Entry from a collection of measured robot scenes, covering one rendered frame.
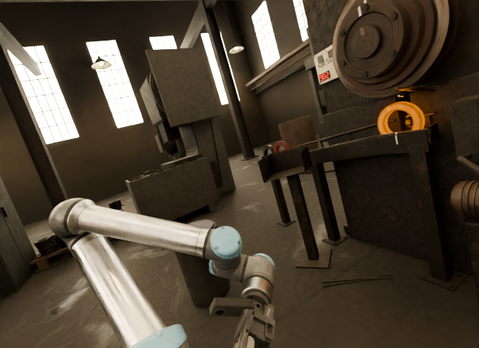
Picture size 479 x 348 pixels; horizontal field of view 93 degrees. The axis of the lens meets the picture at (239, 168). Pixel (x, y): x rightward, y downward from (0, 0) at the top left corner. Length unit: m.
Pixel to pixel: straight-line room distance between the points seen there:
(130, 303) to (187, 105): 2.86
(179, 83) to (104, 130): 7.59
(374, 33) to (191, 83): 2.74
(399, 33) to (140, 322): 1.26
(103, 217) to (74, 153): 9.98
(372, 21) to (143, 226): 1.13
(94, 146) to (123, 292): 10.00
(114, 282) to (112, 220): 0.19
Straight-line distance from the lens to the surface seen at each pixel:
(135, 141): 10.67
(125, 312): 0.82
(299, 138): 3.96
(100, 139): 10.72
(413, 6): 1.15
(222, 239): 0.69
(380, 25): 1.16
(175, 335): 0.60
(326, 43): 1.61
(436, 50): 1.15
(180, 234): 0.72
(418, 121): 1.22
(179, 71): 3.52
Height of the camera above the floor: 0.90
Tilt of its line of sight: 8 degrees down
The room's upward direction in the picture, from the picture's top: 17 degrees counter-clockwise
